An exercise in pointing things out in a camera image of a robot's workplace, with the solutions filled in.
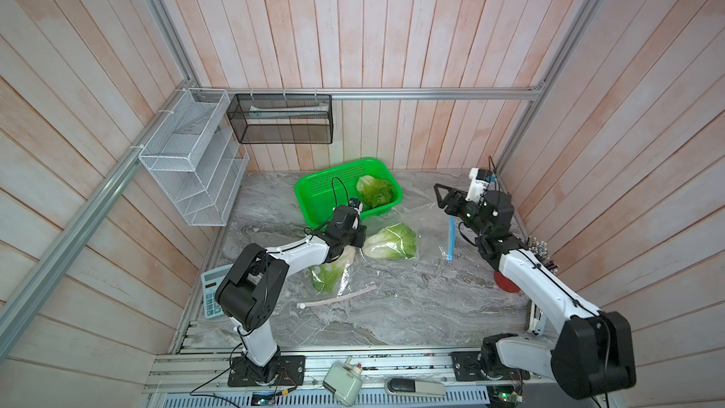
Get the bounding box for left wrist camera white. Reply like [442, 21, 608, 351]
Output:
[347, 198, 364, 213]

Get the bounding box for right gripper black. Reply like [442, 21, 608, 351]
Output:
[436, 184, 491, 243]

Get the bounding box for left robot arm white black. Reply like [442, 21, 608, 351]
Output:
[214, 198, 366, 369]

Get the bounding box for clear zip bag blue seal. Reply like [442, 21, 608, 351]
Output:
[364, 203, 456, 262]

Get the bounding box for aluminium rail left wall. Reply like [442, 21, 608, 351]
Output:
[1, 79, 197, 360]

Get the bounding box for white box device front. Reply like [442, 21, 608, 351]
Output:
[323, 361, 363, 407]

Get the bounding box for black mesh wall basket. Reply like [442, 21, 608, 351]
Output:
[227, 93, 334, 145]

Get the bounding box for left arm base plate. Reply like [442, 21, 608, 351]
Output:
[228, 355, 306, 387]

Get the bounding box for teal calculator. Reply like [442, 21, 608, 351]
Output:
[201, 264, 231, 319]

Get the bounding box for aluminium rail back wall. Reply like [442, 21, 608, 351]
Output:
[226, 87, 543, 101]

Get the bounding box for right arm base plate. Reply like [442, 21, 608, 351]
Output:
[450, 351, 531, 382]

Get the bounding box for aluminium rail wall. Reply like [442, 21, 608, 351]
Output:
[1, 79, 197, 360]
[226, 87, 543, 101]

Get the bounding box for green plastic basket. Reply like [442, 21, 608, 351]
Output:
[295, 158, 403, 229]

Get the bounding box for chinese cabbage in dotted bag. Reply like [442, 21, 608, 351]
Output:
[309, 247, 356, 295]

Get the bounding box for white wire mesh shelf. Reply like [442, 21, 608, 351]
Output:
[139, 88, 249, 227]

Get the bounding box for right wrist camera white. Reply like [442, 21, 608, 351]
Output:
[466, 167, 497, 202]

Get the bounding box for chinese cabbage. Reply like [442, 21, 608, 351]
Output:
[362, 222, 417, 260]
[356, 175, 396, 210]
[309, 247, 356, 295]

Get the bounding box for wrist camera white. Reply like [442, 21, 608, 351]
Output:
[347, 198, 364, 213]
[466, 167, 497, 202]

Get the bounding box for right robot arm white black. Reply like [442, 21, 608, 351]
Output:
[434, 184, 636, 400]

